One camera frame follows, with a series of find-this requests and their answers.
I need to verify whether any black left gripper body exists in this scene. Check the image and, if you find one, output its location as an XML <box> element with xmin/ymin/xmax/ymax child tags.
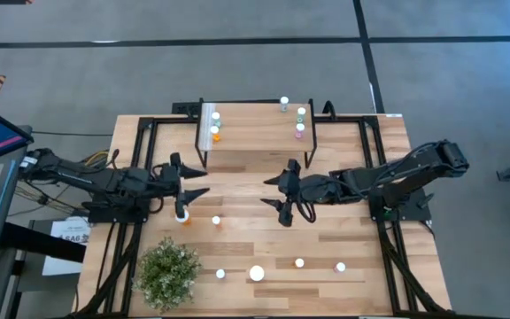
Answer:
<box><xmin>148</xmin><ymin>152</ymin><xmax>189</xmax><ymax>220</ymax></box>

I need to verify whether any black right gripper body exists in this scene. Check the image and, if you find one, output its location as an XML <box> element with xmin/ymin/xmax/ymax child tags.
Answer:
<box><xmin>278</xmin><ymin>158</ymin><xmax>341</xmax><ymax>229</ymax></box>

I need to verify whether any large orange medicine bottle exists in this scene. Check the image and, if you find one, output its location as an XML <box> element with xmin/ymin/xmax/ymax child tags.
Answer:
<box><xmin>174</xmin><ymin>208</ymin><xmax>193</xmax><ymax>227</ymax></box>

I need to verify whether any large white-capped medicine bottle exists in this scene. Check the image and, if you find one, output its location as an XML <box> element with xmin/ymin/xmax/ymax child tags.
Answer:
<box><xmin>248</xmin><ymin>264</ymin><xmax>267</xmax><ymax>283</ymax></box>

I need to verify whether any wooden shelf with black legs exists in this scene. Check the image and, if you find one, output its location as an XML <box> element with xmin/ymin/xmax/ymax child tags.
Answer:
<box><xmin>194</xmin><ymin>97</ymin><xmax>318</xmax><ymax>169</ymax></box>

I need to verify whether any black power strip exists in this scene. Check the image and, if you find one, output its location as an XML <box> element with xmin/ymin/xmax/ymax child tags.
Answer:
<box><xmin>171</xmin><ymin>100</ymin><xmax>203</xmax><ymax>117</ymax></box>

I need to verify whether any green artificial potted plant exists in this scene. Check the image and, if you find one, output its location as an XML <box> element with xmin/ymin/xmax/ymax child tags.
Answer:
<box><xmin>131</xmin><ymin>236</ymin><xmax>204</xmax><ymax>315</ymax></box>

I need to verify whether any white printed paper sheet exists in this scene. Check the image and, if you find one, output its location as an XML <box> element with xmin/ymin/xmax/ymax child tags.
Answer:
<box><xmin>41</xmin><ymin>215</ymin><xmax>93</xmax><ymax>277</ymax></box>

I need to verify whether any black cart base beam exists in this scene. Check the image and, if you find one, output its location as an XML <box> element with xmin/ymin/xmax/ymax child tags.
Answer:
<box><xmin>0</xmin><ymin>221</ymin><xmax>88</xmax><ymax>263</ymax></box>

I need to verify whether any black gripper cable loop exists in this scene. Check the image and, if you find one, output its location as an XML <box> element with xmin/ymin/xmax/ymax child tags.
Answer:
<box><xmin>296</xmin><ymin>198</ymin><xmax>318</xmax><ymax>224</ymax></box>

